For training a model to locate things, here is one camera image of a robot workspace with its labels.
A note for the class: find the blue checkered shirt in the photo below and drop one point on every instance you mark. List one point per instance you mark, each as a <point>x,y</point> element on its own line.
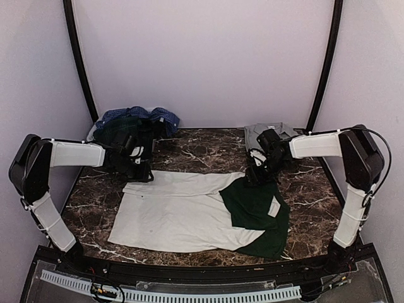
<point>157,114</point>

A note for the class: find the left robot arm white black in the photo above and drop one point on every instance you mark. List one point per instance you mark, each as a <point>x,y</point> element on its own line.
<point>30,172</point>

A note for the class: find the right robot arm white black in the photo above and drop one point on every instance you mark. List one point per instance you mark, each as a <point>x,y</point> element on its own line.
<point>365,168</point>

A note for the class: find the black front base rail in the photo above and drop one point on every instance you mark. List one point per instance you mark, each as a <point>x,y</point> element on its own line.
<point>298,271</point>

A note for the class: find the black frame post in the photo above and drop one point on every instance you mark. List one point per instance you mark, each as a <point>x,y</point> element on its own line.
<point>327,64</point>
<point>78,58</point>

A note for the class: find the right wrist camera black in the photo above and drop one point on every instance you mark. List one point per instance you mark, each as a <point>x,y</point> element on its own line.
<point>268,140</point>

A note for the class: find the black garment in basket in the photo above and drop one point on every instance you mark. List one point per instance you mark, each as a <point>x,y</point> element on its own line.
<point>148,132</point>

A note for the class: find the right black frame post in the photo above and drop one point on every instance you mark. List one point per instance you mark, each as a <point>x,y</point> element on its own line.
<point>327,64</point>

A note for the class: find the white and green raglan shirt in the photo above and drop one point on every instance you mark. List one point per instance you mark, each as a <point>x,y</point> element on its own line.
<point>189,213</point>

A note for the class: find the dark green plaid garment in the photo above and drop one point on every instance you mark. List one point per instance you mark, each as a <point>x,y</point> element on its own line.
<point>124,125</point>

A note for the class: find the left black frame post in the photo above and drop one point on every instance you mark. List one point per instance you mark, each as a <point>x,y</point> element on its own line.
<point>78,58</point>

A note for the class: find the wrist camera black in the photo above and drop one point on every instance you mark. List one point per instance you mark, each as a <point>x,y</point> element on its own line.
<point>268,140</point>
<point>124,143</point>

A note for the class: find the white perforated laundry basket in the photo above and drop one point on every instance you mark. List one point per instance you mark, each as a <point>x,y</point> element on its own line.
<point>90,135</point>

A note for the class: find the white slotted cable duct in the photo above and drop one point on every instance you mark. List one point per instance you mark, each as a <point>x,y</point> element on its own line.
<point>167,292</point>

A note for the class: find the folded grey polo shirt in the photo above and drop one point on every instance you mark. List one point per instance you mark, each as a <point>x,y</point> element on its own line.
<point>252,132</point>

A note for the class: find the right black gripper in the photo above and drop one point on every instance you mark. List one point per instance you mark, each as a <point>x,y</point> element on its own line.
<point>255,176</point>

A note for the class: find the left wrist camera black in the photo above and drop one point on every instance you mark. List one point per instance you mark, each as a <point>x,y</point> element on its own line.
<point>124,143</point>

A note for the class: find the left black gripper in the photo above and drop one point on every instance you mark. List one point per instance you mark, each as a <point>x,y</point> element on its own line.
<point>142,174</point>

